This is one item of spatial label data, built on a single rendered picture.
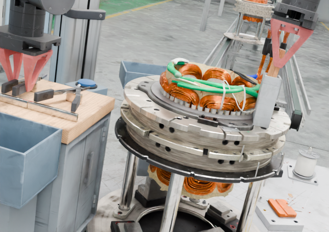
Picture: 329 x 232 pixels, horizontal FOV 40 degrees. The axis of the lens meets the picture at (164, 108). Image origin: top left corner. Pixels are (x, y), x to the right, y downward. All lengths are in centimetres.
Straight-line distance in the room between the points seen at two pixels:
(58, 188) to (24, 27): 26
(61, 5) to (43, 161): 23
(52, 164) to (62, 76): 53
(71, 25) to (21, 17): 42
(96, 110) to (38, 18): 18
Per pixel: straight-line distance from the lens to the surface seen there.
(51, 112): 75
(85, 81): 102
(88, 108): 80
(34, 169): 66
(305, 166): 141
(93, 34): 120
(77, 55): 119
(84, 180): 87
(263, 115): 78
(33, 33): 77
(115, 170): 122
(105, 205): 102
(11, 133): 75
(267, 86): 77
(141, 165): 119
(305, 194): 135
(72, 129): 71
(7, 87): 79
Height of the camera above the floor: 134
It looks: 19 degrees down
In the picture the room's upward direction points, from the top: 11 degrees clockwise
